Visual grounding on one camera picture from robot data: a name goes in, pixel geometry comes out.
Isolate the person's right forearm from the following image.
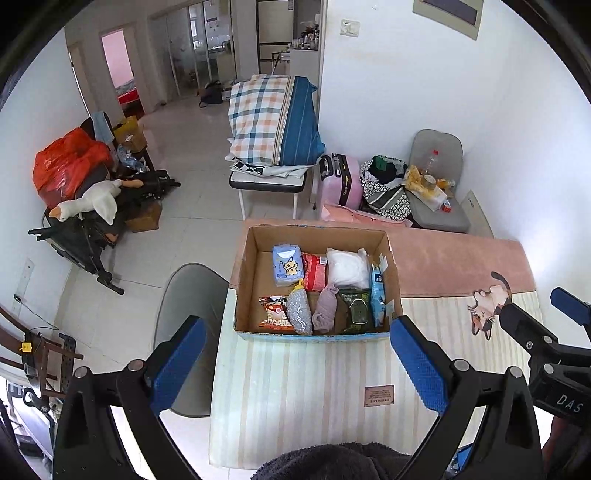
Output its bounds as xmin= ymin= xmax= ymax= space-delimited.
xmin=541 ymin=413 xmax=576 ymax=468

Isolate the white wall outlet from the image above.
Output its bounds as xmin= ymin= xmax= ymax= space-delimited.
xmin=20 ymin=257 xmax=36 ymax=302

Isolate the purple cloth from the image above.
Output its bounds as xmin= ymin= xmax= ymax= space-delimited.
xmin=311 ymin=285 xmax=341 ymax=336

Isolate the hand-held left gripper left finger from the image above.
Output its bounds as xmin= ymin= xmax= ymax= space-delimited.
xmin=53 ymin=315 xmax=207 ymax=480

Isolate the white goose plush toy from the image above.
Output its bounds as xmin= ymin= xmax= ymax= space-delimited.
xmin=49 ymin=178 xmax=145 ymax=226

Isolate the yellow cardboard box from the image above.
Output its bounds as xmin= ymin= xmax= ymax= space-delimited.
xmin=113 ymin=115 xmax=148 ymax=153

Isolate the pink suitcase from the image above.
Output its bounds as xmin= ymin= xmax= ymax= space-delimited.
xmin=318 ymin=153 xmax=363 ymax=210

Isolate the plaid folded bedding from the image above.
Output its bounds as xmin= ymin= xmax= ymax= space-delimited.
xmin=226 ymin=75 xmax=326 ymax=166

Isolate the light blue cloth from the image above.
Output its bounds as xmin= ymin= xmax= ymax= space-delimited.
xmin=89 ymin=110 xmax=116 ymax=145

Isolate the yellow plastic bag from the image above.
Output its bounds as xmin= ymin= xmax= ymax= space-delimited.
xmin=403 ymin=165 xmax=450 ymax=212

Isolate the blue tissue pack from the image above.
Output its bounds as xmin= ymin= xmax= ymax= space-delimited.
xmin=271 ymin=244 xmax=304 ymax=285

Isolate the pink cloth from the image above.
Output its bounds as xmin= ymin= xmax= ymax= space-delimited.
xmin=321 ymin=202 xmax=413 ymax=228

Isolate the black and white patterned bag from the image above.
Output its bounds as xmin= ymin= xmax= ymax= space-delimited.
xmin=359 ymin=155 xmax=412 ymax=220

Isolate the blue and white packet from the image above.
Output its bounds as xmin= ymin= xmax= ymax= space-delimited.
xmin=370 ymin=262 xmax=388 ymax=329

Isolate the small brown cardboard box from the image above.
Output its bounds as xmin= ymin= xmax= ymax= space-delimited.
xmin=124 ymin=200 xmax=164 ymax=233

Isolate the white plastic bag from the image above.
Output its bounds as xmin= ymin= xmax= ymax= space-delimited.
xmin=325 ymin=247 xmax=373 ymax=291

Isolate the black folded stroller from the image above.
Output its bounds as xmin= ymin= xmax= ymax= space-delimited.
xmin=28 ymin=168 xmax=181 ymax=296

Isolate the white cabinet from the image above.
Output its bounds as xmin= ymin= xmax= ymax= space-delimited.
xmin=279 ymin=34 xmax=322 ymax=89

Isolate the dark wooden chair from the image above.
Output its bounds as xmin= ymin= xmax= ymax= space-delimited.
xmin=0 ymin=304 xmax=84 ymax=412

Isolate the orange plastic bag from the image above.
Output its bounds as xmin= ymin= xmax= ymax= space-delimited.
xmin=33 ymin=128 xmax=114 ymax=209

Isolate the green packet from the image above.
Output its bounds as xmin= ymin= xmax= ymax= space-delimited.
xmin=339 ymin=287 xmax=374 ymax=334

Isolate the silver glitter pouch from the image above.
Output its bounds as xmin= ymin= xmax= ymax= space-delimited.
xmin=285 ymin=279 xmax=314 ymax=337

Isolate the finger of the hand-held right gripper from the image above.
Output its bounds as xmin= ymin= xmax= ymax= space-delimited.
xmin=501 ymin=302 xmax=563 ymax=366
xmin=550 ymin=287 xmax=591 ymax=326

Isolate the grey round chair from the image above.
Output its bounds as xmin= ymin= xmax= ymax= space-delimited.
xmin=153 ymin=263 xmax=231 ymax=419

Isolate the red and white snack packet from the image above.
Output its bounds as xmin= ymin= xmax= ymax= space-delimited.
xmin=257 ymin=295 xmax=297 ymax=333

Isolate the dark grey fleece garment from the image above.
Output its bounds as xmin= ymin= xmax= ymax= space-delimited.
xmin=252 ymin=442 xmax=413 ymax=480

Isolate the white board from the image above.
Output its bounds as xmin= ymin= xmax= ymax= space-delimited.
xmin=459 ymin=189 xmax=495 ymax=239

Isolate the grey padded chair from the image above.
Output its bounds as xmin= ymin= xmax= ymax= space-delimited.
xmin=409 ymin=128 xmax=472 ymax=234

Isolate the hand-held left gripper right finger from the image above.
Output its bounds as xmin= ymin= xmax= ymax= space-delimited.
xmin=390 ymin=315 xmax=543 ymax=480

